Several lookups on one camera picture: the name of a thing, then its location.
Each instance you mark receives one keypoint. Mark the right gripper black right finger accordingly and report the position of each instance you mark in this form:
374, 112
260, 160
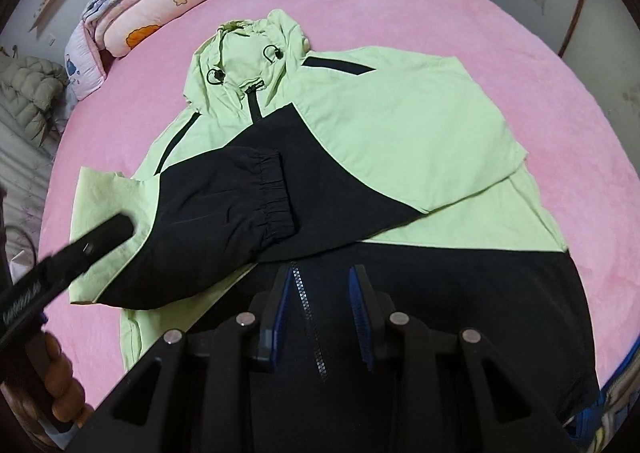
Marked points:
367, 314

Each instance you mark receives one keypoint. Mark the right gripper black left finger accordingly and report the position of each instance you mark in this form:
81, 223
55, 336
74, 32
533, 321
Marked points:
270, 337

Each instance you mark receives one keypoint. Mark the light green black hooded jacket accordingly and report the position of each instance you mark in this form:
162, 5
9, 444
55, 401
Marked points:
394, 160

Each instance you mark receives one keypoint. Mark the person's left hand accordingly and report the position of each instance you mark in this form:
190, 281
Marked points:
69, 398

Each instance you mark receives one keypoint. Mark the grey puffer jacket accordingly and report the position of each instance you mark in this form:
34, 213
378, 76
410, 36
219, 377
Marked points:
29, 88

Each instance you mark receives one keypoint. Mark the white floral pillow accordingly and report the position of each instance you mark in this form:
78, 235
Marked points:
83, 63

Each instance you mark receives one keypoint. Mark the pink bed sheet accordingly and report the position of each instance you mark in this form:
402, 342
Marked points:
585, 178

